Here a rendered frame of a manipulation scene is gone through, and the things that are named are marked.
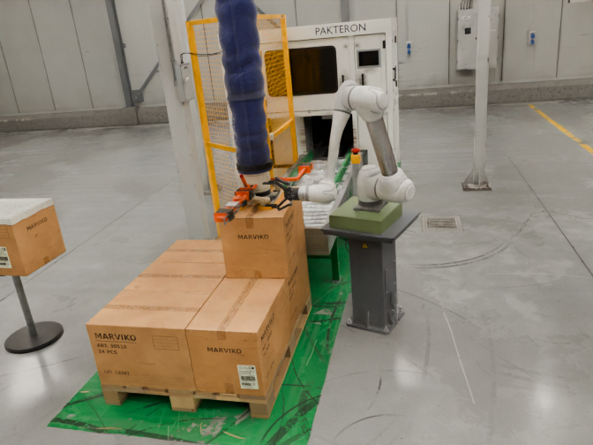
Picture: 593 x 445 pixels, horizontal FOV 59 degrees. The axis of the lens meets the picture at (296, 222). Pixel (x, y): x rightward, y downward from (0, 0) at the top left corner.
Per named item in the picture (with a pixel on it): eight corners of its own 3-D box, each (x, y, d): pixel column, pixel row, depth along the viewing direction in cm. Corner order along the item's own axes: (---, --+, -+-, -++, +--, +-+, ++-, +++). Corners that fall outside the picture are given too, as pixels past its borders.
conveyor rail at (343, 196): (359, 168, 594) (358, 152, 587) (364, 168, 592) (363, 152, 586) (323, 252, 384) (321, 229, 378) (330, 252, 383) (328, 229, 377)
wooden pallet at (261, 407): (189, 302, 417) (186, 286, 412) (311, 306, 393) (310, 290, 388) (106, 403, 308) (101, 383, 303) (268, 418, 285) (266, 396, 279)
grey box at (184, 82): (190, 98, 452) (184, 63, 441) (195, 98, 451) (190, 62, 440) (180, 101, 434) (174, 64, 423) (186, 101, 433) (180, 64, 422)
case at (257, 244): (251, 240, 382) (244, 188, 368) (305, 239, 374) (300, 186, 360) (226, 278, 327) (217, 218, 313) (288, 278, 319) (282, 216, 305)
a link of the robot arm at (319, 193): (307, 202, 295) (312, 203, 308) (334, 202, 291) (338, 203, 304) (307, 183, 295) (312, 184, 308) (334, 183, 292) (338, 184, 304)
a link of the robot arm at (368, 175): (368, 192, 348) (366, 160, 339) (391, 197, 335) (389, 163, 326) (352, 199, 338) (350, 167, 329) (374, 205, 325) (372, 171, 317)
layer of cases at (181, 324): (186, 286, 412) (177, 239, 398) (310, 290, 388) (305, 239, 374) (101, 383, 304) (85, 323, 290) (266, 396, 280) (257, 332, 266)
